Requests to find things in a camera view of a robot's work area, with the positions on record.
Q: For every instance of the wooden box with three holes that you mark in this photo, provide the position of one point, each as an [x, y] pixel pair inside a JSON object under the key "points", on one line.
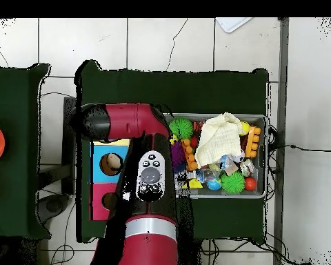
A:
{"points": [[99, 176]]}

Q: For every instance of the green spiky rubber ball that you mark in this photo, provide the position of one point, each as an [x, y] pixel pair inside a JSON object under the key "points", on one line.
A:
{"points": [[233, 182], [181, 128]]}

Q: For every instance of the cream knitted cloth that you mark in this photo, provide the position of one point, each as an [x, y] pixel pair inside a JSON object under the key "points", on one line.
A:
{"points": [[218, 140]]}

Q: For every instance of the white tray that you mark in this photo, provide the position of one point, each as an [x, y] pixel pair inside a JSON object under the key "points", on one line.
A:
{"points": [[231, 23]]}

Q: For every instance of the orange toy building brick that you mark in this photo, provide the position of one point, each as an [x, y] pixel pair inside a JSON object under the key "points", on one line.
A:
{"points": [[189, 156], [253, 142]]}

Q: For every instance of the purple spiky rubber toy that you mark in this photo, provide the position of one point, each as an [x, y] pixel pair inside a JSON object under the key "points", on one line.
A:
{"points": [[178, 157]]}

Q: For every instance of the dark green table cloth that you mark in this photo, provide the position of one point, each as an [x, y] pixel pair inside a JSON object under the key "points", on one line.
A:
{"points": [[182, 91], [16, 110]]}

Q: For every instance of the grey metal bar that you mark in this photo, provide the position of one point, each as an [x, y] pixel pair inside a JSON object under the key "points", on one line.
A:
{"points": [[282, 55]]}

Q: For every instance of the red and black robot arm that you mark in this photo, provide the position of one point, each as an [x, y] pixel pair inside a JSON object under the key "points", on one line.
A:
{"points": [[127, 121]]}

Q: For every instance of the yellow plastic ball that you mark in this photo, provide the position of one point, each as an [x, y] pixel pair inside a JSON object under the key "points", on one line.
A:
{"points": [[173, 139]]}

